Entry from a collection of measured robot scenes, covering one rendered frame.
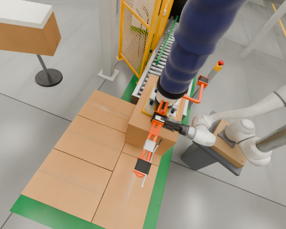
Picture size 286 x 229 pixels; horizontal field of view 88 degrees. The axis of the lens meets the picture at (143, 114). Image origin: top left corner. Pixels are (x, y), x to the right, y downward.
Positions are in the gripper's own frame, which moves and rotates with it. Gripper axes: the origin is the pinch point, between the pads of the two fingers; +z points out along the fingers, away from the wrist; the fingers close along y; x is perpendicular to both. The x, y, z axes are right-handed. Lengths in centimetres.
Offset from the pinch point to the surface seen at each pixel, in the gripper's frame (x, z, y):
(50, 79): 70, 174, 112
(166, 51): 175, 16, 60
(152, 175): -23, -17, 58
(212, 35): 14, -4, -57
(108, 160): -25, 27, 59
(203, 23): 13, 2, -60
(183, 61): 14.8, 2.0, -39.8
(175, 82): 15.3, 0.3, -24.1
